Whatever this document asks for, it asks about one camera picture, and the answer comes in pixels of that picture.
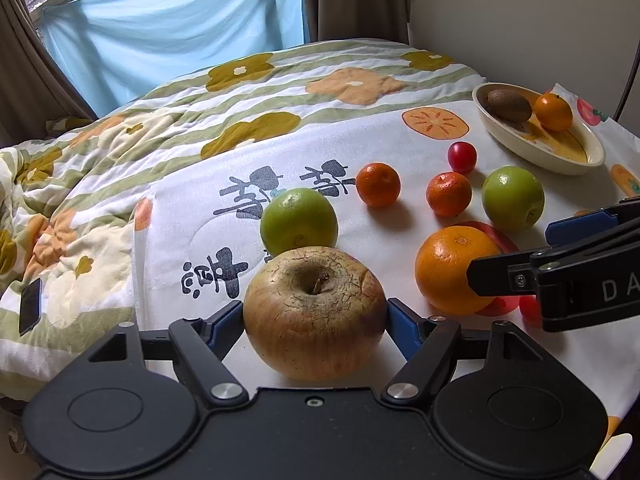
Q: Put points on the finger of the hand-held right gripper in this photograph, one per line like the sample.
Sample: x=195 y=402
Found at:
x=580 y=227
x=500 y=275

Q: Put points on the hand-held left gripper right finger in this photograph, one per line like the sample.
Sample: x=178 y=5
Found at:
x=402 y=327

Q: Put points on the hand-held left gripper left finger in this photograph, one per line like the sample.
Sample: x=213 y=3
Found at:
x=225 y=327

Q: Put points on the red cherry tomato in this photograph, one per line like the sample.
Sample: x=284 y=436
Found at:
x=461 y=156
x=530 y=310

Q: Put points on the large orange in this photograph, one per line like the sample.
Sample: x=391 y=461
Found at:
x=445 y=270

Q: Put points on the cream dish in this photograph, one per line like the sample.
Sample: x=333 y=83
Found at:
x=565 y=156

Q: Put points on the green apple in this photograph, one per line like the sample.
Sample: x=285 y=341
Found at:
x=298 y=220
x=512 y=198

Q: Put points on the large wrinkled apple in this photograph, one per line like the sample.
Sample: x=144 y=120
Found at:
x=315 y=315

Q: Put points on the small mandarin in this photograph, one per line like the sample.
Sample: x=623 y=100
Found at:
x=378 y=185
x=448 y=194

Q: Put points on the white persimmon print cloth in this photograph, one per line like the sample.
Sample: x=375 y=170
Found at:
x=175 y=245

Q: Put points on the medium mandarin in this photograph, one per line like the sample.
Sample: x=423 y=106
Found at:
x=553 y=112

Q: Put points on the brown kiwi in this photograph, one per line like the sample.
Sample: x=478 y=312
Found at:
x=509 y=105

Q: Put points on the black smartphone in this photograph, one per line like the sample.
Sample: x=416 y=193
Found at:
x=30 y=305

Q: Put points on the floral striped quilt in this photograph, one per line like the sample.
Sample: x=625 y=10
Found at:
x=165 y=130

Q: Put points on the floral pillow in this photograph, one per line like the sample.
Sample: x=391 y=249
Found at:
x=65 y=122

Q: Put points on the light blue cloth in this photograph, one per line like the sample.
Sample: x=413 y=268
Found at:
x=170 y=25

